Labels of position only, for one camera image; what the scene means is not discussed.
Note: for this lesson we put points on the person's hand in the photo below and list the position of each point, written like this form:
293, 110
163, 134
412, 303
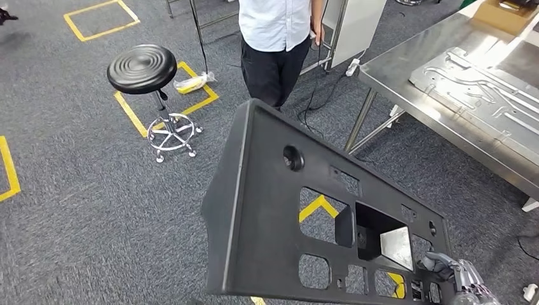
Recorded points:
318, 33

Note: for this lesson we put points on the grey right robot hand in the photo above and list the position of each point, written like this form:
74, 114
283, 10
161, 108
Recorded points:
467, 282

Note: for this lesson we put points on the black plastic panel part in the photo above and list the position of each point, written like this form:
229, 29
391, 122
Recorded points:
252, 210

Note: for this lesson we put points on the person's forearm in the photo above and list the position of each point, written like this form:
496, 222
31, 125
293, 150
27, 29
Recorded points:
316, 12

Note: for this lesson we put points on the stainless steel workbench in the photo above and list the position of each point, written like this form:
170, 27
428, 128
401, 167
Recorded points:
396, 78

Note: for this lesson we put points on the person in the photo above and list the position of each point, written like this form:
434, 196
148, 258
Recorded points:
273, 25

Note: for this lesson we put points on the white power strip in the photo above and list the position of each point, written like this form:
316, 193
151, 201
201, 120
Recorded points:
353, 67

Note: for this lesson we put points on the small white object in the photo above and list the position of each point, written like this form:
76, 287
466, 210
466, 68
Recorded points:
530, 292

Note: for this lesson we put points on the thin black pole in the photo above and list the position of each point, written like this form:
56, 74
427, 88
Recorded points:
198, 35

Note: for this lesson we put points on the clear plastic bag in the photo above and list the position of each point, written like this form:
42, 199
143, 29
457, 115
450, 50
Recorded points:
193, 83

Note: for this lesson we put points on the yellow floor tape square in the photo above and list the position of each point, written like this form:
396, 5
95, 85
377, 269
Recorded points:
130, 114
11, 168
320, 201
110, 31

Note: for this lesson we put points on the stamped sheet metal plate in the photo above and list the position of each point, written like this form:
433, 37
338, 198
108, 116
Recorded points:
484, 97

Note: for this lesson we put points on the black round stool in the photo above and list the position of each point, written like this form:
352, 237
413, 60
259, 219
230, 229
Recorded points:
141, 67

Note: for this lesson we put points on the brown cardboard box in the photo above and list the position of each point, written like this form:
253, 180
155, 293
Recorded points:
501, 17

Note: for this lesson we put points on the grey metal frame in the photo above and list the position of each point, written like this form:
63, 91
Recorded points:
219, 20

